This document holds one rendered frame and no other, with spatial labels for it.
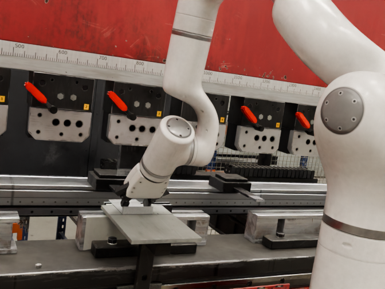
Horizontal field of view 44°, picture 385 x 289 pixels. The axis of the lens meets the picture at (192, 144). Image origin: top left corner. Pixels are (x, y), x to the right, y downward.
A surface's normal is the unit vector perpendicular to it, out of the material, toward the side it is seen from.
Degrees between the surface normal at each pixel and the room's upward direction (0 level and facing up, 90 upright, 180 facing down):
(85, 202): 90
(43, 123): 90
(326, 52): 112
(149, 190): 133
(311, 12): 65
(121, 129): 90
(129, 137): 90
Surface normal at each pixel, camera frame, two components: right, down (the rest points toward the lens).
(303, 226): 0.43, 0.19
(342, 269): -0.55, 0.04
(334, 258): -0.78, -0.02
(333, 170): -0.86, 0.44
